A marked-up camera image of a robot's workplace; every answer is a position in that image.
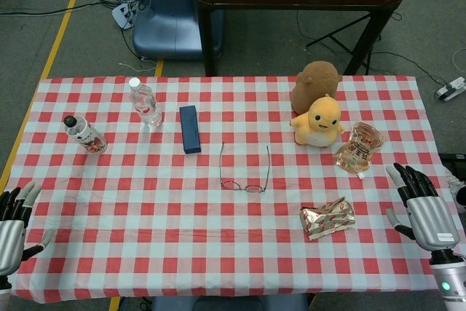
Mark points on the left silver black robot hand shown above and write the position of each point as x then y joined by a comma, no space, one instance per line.
11,231

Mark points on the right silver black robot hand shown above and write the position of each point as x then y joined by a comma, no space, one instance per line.
433,223

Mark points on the navy blue glasses case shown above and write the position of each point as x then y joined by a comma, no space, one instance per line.
190,129

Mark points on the white fabric object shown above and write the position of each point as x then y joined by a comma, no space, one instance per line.
453,183

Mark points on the black flat object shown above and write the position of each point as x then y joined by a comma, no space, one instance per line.
453,156

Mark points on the crumpled gold foil wrapper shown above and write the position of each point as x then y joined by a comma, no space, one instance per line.
327,220

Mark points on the clear orange snack pouch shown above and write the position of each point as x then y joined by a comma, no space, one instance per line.
358,147

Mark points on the black cap white label bottle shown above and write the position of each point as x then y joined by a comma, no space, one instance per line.
85,136

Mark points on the white grey power strip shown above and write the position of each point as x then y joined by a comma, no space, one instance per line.
449,90

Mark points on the yellow plush toy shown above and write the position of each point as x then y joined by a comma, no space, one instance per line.
322,118

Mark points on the red white checkered tablecloth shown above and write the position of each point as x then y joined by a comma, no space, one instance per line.
182,216

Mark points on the clear plastic water bottle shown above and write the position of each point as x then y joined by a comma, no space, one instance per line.
145,103

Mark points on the brown plush toy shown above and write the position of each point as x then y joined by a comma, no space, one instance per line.
313,81

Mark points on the white power strip with plugs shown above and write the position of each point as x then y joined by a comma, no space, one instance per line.
122,14

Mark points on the blue chair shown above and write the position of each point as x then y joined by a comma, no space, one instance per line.
167,27

